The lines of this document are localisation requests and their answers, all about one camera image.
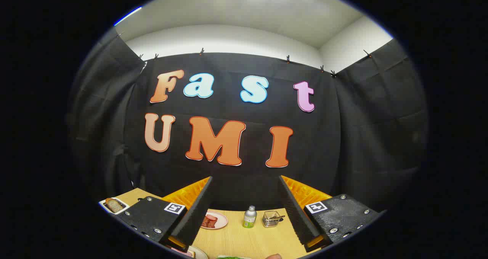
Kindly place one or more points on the browned toast slice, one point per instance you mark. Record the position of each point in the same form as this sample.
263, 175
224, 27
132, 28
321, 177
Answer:
114, 205

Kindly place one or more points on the row of black cloth clips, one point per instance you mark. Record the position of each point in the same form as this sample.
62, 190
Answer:
201, 52

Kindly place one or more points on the green label metal bottle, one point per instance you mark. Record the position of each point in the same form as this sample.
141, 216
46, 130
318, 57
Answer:
249, 218

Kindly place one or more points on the brown meat pieces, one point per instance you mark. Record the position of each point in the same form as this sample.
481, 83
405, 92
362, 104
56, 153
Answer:
209, 223

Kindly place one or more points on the red sausage slice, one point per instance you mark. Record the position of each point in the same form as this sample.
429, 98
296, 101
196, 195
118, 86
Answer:
211, 216

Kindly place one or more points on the green lettuce leaf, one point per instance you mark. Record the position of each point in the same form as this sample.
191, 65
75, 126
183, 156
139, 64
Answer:
230, 257

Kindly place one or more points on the round white plate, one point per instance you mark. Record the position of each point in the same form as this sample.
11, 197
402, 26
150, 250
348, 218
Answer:
201, 253

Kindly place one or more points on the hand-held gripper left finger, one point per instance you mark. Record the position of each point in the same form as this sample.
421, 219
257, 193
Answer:
198, 209

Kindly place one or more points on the pink plate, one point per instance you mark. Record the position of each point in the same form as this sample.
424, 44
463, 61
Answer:
223, 221

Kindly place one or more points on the cream white toaster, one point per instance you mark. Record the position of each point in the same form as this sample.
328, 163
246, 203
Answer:
103, 204

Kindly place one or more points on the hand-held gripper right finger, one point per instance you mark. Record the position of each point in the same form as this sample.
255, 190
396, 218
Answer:
295, 209

